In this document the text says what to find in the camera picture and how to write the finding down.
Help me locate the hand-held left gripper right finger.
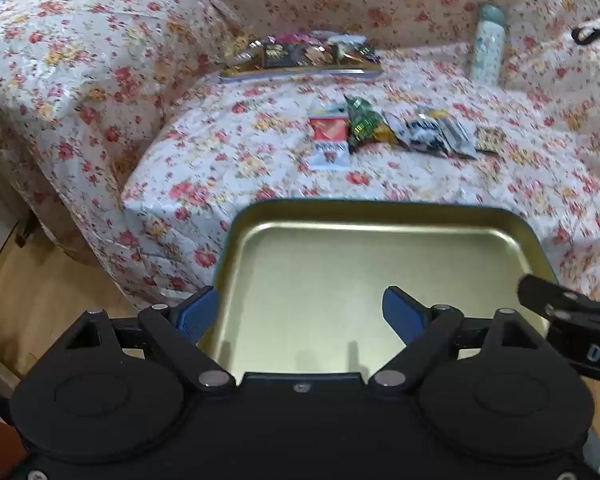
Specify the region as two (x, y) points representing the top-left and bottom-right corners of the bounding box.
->
(370, 286), (556, 391)

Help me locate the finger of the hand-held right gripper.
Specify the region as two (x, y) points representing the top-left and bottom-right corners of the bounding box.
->
(517, 274), (600, 322)

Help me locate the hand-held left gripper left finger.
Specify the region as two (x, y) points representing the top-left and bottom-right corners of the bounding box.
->
(45, 286), (233, 392)

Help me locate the gold tin lid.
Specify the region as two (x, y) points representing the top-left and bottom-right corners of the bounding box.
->
(197, 199), (556, 376)

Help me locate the blue white snack packet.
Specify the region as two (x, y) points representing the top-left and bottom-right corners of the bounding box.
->
(405, 118), (449, 154)

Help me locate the dark green candy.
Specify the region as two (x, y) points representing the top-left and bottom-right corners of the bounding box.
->
(349, 116), (385, 149)

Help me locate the gold tin box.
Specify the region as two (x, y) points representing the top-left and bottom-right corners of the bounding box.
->
(219, 52), (383, 84)

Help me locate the red white snack packet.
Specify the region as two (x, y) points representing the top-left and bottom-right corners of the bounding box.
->
(308, 115), (354, 171)

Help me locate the green white triangular packet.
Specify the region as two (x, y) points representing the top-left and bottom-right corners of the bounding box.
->
(344, 96), (378, 126)

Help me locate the white cartoon print bottle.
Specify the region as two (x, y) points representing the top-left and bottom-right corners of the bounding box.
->
(469, 4), (507, 84)

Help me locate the gold brown snack packet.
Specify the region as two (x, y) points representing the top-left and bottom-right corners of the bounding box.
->
(227, 39), (262, 60)

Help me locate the black cracker packet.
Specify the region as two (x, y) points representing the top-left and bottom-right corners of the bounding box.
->
(262, 44), (307, 69)

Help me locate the black strap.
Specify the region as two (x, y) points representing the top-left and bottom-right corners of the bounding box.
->
(571, 25), (600, 46)

